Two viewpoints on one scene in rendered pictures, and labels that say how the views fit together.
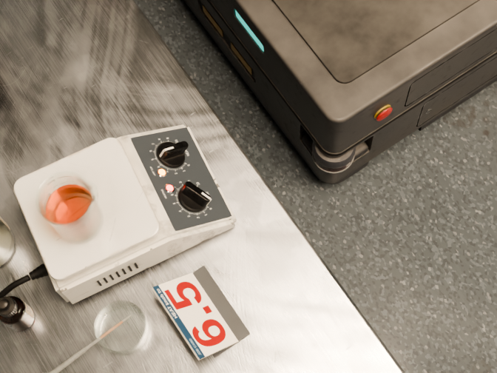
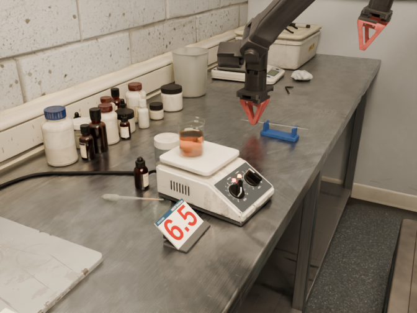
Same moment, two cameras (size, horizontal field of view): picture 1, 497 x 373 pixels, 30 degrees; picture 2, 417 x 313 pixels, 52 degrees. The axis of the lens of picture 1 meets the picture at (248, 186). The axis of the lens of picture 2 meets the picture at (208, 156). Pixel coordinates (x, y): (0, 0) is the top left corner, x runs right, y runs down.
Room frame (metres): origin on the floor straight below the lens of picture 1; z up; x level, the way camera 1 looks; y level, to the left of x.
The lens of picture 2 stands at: (-0.11, -0.47, 1.19)
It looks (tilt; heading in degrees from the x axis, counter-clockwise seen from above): 25 degrees down; 54
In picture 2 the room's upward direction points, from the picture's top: straight up
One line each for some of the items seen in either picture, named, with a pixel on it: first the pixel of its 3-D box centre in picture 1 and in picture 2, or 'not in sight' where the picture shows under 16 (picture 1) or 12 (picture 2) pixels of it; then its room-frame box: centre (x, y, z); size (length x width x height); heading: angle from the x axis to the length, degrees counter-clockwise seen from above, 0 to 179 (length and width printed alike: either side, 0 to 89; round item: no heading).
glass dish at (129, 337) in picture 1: (121, 328); (156, 208); (0.21, 0.15, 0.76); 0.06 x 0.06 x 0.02
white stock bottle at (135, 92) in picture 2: not in sight; (136, 102); (0.42, 0.63, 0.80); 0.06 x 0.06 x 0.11
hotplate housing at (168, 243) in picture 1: (117, 210); (210, 178); (0.33, 0.14, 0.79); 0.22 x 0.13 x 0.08; 110
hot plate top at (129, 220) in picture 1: (86, 207); (200, 155); (0.33, 0.17, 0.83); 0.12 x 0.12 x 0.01; 20
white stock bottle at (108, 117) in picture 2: not in sight; (107, 123); (0.28, 0.53, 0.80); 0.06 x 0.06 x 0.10
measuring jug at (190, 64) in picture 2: not in sight; (189, 71); (0.70, 0.77, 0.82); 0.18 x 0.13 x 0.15; 70
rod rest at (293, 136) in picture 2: not in sight; (280, 130); (0.67, 0.29, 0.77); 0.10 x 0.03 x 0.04; 113
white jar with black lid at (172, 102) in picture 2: not in sight; (171, 97); (0.55, 0.65, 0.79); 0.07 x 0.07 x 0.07
